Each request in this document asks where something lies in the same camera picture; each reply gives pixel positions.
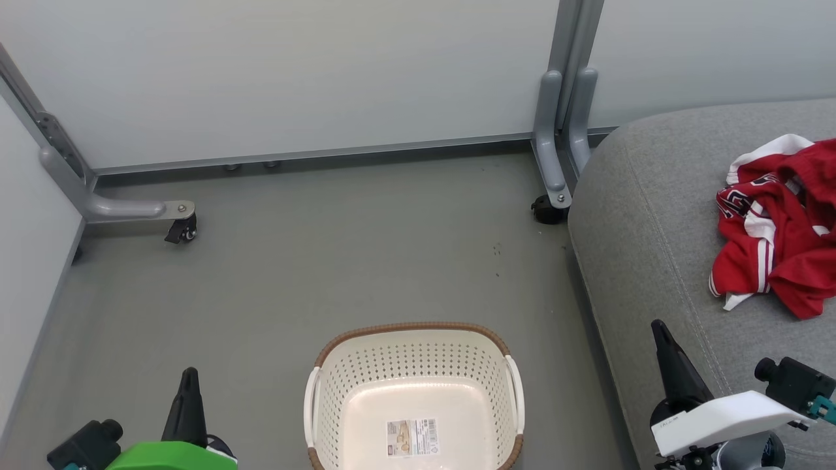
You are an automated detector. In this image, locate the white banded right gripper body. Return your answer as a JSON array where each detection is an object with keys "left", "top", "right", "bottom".
[{"left": 649, "top": 390, "right": 812, "bottom": 458}]

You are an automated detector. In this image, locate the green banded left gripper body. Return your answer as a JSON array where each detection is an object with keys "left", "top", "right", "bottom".
[{"left": 103, "top": 436, "right": 240, "bottom": 470}]

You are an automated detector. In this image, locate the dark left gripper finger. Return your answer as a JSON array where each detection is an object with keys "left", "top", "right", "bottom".
[{"left": 161, "top": 367, "right": 209, "bottom": 448}]

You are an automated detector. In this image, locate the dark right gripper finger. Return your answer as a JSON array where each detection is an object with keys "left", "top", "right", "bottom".
[{"left": 651, "top": 319, "right": 715, "bottom": 411}]

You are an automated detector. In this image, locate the red white clothing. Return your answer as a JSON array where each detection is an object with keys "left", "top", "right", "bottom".
[{"left": 709, "top": 134, "right": 836, "bottom": 321}]

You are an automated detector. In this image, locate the cream perforated laundry basket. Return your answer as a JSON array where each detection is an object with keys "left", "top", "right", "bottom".
[{"left": 303, "top": 321, "right": 526, "bottom": 470}]

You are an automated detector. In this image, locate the grey fabric sofa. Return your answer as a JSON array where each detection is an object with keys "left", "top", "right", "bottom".
[{"left": 567, "top": 98, "right": 836, "bottom": 470}]

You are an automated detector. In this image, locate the black caster wheel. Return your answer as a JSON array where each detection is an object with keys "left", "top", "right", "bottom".
[
  {"left": 164, "top": 213, "right": 199, "bottom": 245},
  {"left": 530, "top": 194, "right": 570, "bottom": 226}
]

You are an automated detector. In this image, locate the long grey partition foot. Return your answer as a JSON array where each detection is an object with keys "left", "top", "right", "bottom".
[{"left": 0, "top": 44, "right": 197, "bottom": 224}]

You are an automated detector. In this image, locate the paper label sticker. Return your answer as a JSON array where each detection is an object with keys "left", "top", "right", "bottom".
[{"left": 386, "top": 418, "right": 441, "bottom": 458}]

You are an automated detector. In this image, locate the right arm cable teal plug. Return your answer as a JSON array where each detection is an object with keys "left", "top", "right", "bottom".
[{"left": 807, "top": 394, "right": 836, "bottom": 426}]

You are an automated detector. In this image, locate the grey partition bottom rail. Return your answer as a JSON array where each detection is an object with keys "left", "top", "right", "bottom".
[{"left": 93, "top": 126, "right": 619, "bottom": 177}]

